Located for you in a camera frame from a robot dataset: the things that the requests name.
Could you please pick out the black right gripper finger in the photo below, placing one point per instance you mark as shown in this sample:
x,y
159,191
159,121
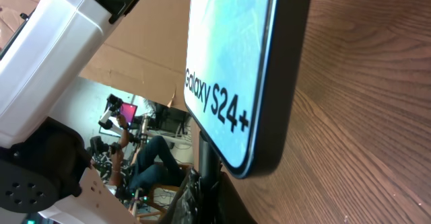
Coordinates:
x,y
195,203

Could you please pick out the blue-screen smartphone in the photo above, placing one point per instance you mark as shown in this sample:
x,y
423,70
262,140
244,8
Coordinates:
x,y
242,63

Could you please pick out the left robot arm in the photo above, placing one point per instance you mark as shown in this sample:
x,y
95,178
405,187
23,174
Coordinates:
x,y
45,168

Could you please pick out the wooden background chair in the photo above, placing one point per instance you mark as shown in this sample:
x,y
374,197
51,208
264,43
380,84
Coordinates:
x,y
150,206

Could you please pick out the person in background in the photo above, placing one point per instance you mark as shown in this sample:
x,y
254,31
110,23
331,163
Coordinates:
x,y
153,165

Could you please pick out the pink monitor screen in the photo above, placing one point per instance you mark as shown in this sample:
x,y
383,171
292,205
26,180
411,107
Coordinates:
x,y
128,111

